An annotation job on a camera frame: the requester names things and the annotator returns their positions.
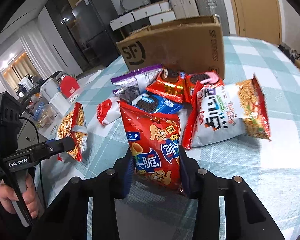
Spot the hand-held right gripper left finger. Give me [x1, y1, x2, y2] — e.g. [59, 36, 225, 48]
[27, 151, 135, 240]

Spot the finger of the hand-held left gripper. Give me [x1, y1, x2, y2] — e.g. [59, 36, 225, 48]
[30, 137, 76, 162]

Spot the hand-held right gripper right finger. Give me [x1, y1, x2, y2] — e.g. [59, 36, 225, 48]
[179, 145, 285, 240]

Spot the orange stick snack bag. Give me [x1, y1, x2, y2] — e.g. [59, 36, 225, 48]
[55, 102, 88, 162]

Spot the red chip bag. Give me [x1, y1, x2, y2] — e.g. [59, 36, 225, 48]
[119, 101, 184, 197]

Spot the blue cookie packet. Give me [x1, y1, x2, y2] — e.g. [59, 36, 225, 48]
[131, 92, 184, 114]

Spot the red pink cream cookie packet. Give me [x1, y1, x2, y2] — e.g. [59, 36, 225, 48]
[184, 71, 224, 103]

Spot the brown cardboard box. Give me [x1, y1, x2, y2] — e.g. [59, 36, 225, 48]
[116, 15, 225, 79]

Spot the person's left hand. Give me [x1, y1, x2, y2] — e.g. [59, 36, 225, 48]
[0, 172, 40, 219]

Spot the grey sideboard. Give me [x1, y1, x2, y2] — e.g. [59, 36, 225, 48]
[15, 119, 49, 153]

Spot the clear plastic container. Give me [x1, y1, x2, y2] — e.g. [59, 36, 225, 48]
[32, 102, 58, 128]

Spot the white box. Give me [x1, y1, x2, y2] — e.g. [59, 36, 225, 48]
[49, 91, 73, 118]

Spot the white plastic container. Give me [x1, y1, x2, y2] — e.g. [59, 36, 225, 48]
[39, 79, 59, 103]

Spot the small white red packet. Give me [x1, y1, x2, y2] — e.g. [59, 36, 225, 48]
[96, 97, 122, 127]

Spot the red printed box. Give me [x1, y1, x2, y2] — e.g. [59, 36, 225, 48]
[59, 76, 80, 97]

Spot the white red noodle snack bag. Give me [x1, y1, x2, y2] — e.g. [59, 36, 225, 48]
[182, 74, 272, 150]

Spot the white curtain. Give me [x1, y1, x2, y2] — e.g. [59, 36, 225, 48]
[19, 27, 59, 80]

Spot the red chocolate cookie packet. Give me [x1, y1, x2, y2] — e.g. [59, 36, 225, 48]
[146, 67, 187, 103]

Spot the purple snack packet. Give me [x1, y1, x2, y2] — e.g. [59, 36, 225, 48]
[111, 65, 164, 102]

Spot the black glass cabinet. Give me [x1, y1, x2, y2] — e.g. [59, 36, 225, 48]
[45, 0, 90, 73]

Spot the dark grey refrigerator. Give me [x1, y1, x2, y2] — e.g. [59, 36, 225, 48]
[71, 0, 120, 68]

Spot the white drawer dresser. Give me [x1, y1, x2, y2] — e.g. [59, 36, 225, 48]
[109, 0, 177, 30]

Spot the beige suitcase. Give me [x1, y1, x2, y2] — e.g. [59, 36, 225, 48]
[169, 0, 199, 19]

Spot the silver suitcase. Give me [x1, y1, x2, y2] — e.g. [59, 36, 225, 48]
[195, 0, 230, 34]

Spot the wooden door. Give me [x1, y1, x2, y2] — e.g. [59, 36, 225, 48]
[225, 0, 283, 45]

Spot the black cable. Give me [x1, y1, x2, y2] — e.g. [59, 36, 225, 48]
[18, 116, 47, 205]

